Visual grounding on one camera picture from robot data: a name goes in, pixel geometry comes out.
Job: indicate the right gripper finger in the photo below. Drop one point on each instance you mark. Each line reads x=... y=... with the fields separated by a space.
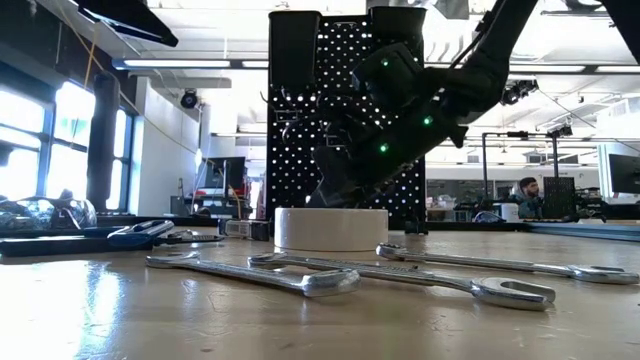
x=320 y=197
x=352 y=201

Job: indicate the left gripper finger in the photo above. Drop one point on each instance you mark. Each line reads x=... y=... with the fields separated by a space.
x=135 y=22

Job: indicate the white tape roll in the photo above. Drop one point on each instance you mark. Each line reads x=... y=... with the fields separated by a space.
x=330 y=230

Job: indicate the silver combination wrench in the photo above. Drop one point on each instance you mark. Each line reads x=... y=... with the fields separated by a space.
x=184 y=234
x=250 y=274
x=400 y=275
x=475 y=261

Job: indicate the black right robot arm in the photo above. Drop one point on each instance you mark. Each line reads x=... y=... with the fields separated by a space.
x=500 y=45

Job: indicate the black perforated peg board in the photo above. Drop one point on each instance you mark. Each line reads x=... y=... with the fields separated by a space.
x=300 y=165

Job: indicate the long ceiling light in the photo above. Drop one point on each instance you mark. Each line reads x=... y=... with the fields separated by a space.
x=175 y=63

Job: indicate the black round ceiling fixture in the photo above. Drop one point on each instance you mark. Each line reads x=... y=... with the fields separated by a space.
x=189 y=99

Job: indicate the black computer monitor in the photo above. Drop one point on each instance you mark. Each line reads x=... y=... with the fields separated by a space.
x=225 y=172
x=625 y=172

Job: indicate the black metal stand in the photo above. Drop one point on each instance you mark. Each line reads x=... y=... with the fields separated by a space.
x=484 y=170

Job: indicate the black building pillar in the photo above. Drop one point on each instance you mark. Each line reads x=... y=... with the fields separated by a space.
x=103 y=140

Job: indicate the white bucket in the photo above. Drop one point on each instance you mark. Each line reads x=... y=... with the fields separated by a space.
x=510 y=212

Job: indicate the person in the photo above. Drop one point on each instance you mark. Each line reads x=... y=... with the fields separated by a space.
x=529 y=192

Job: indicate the black ceiling track light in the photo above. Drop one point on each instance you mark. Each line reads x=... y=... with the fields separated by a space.
x=517 y=91

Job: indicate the black mesh box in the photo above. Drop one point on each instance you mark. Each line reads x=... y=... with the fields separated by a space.
x=559 y=197

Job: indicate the clear safety glasses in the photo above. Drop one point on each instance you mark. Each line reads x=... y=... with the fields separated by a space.
x=45 y=212

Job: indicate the black aluminium table frame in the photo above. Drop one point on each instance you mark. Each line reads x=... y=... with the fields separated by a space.
x=150 y=220

